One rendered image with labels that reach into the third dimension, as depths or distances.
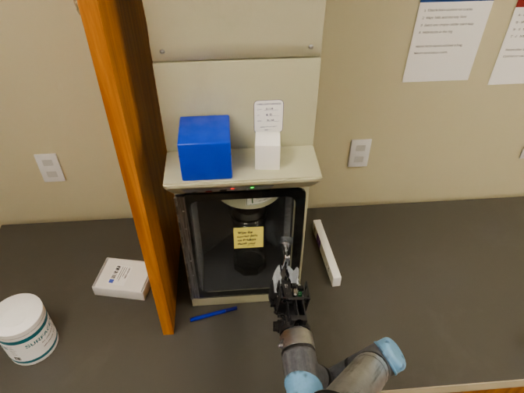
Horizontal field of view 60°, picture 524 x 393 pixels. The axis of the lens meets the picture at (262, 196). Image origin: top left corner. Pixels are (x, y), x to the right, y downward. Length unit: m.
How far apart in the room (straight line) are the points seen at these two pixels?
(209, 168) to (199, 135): 0.07
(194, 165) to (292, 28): 0.31
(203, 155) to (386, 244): 0.90
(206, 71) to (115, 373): 0.83
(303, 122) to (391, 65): 0.55
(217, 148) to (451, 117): 0.98
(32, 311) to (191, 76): 0.76
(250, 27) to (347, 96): 0.67
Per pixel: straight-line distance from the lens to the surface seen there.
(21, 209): 1.83
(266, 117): 0.96
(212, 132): 0.89
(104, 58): 0.82
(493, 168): 1.88
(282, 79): 0.92
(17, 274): 1.66
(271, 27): 0.88
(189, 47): 0.89
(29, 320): 1.33
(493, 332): 1.50
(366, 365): 0.93
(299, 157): 0.97
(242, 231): 1.15
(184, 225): 1.13
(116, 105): 0.85
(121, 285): 1.46
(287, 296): 1.08
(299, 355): 1.02
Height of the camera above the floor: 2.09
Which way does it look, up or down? 42 degrees down
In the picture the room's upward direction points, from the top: straight up
